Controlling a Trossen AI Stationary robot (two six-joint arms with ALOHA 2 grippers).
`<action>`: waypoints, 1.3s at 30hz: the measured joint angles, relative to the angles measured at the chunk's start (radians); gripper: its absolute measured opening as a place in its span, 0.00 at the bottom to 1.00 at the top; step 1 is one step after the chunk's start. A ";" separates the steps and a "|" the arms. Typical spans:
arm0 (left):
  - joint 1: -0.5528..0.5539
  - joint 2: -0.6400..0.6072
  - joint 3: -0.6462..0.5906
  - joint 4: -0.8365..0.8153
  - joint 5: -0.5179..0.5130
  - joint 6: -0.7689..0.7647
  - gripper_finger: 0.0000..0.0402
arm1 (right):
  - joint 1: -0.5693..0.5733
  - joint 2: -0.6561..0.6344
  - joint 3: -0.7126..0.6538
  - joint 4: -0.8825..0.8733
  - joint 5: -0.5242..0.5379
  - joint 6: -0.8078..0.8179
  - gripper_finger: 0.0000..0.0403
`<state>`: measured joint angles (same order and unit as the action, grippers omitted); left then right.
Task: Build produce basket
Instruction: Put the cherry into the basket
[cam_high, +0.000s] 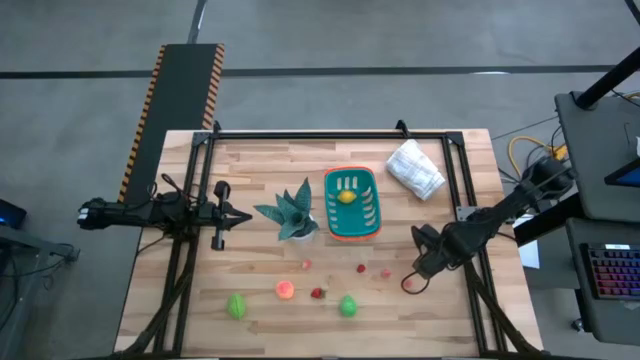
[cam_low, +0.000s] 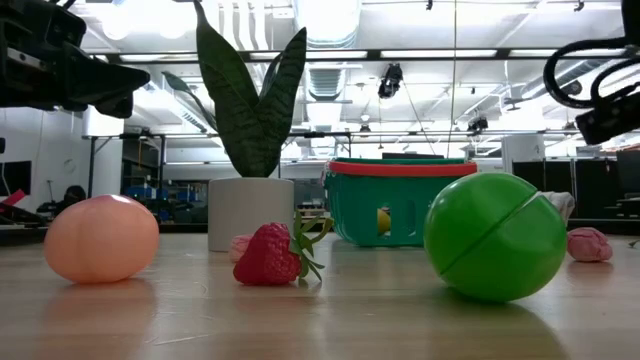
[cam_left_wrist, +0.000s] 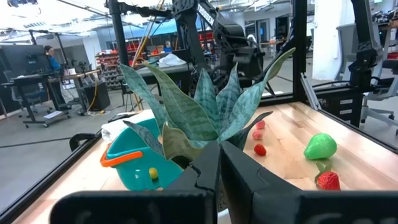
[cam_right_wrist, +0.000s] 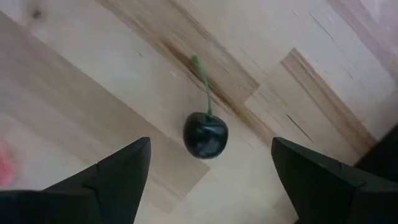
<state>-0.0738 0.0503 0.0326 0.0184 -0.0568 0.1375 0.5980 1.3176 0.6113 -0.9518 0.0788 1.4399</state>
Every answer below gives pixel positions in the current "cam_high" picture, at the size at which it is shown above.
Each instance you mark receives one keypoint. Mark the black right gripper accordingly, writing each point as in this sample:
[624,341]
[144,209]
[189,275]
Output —
[440,250]

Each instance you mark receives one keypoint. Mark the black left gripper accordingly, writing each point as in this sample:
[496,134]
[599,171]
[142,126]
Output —
[215,218]

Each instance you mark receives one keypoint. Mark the small pink toy fruit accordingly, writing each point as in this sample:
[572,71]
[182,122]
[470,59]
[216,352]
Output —
[385,273]
[307,264]
[408,283]

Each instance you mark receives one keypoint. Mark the small red toy fruit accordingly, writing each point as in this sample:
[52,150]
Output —
[361,268]

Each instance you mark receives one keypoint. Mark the snake plant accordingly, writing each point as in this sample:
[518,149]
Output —
[292,215]

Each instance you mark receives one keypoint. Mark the small green toy fruit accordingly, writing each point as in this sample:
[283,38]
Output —
[348,306]

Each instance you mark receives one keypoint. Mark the orange toy peach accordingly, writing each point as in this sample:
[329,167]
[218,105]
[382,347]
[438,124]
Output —
[285,289]

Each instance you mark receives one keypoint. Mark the large green toy fruit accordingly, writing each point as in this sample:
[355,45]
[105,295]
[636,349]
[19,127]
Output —
[236,306]

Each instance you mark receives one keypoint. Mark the red toy strawberry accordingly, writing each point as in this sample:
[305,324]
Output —
[316,293]

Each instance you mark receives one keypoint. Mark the yellow toy lemon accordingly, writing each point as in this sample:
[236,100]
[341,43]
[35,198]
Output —
[346,196]

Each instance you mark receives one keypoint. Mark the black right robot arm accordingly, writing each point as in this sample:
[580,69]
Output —
[510,207]

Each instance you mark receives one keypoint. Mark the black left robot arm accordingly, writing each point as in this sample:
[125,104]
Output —
[125,214]

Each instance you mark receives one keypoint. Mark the folded white cloth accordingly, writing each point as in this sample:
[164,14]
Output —
[412,167]

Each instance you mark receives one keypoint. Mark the black ramp with hazard stripes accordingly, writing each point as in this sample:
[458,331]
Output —
[180,90]

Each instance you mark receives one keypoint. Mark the black support bar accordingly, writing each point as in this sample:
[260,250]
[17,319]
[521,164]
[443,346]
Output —
[547,220]

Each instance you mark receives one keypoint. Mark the black caster wheel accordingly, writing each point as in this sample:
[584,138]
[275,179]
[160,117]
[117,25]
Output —
[577,325]

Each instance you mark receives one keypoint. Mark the backlit black keyboard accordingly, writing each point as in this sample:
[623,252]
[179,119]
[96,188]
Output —
[615,272]

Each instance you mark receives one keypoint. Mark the grey keyboard desk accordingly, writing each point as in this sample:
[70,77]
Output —
[615,320]

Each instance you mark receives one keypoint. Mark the grey metal stand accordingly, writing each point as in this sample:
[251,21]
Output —
[30,245]

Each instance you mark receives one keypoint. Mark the grey work cart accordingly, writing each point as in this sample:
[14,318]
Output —
[595,150]

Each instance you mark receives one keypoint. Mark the black device with blue light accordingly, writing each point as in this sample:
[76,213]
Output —
[10,215]

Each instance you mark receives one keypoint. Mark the tablet with blue screen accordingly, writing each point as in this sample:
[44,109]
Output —
[627,176]

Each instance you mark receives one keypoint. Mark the black pole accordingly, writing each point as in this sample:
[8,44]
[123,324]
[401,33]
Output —
[605,80]

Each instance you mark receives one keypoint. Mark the black aluminium table frame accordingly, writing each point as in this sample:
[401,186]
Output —
[325,135]

